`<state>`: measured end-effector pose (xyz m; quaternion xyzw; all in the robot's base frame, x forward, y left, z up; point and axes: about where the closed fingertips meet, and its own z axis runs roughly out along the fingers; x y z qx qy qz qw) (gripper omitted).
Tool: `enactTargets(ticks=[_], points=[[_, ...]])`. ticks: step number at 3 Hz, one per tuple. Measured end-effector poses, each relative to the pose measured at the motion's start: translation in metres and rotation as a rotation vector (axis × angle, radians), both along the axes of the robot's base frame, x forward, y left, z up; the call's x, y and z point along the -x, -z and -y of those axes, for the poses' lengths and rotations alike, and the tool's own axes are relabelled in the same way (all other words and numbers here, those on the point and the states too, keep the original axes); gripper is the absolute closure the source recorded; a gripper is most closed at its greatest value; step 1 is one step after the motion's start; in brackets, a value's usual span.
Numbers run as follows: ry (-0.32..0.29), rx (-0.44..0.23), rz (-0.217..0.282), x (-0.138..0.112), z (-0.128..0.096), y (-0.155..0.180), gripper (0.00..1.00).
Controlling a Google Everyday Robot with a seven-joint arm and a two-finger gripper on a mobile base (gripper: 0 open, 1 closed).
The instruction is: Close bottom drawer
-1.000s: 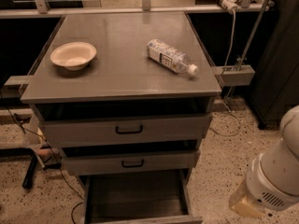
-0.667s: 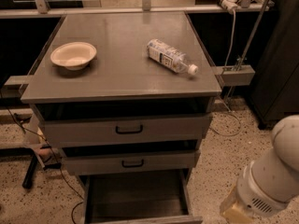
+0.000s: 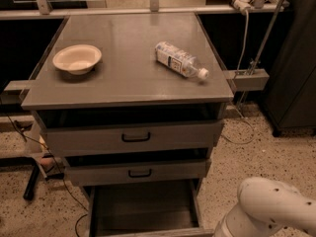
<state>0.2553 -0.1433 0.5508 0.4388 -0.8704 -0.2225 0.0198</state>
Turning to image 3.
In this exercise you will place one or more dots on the grey bottom drawer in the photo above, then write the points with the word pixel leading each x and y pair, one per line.
pixel 157 209

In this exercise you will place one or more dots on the grey drawer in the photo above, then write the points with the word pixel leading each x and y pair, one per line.
pixel 157 209
pixel 132 138
pixel 128 173

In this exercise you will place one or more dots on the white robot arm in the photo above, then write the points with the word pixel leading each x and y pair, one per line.
pixel 265 206

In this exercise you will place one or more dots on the grey drawer cabinet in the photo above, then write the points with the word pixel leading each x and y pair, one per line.
pixel 128 85

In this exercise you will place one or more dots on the grey top drawer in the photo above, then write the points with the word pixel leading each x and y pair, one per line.
pixel 132 138

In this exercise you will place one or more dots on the grey middle drawer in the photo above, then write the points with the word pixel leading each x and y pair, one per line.
pixel 128 173

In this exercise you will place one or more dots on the clear plastic water bottle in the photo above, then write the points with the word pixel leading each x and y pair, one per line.
pixel 179 61

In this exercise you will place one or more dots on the dark cabinet at right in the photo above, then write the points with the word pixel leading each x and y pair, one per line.
pixel 289 99

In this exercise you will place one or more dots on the black bar on floor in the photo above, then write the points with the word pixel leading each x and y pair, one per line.
pixel 29 191

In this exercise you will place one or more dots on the metal diagonal rod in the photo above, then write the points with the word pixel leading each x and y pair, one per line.
pixel 253 65

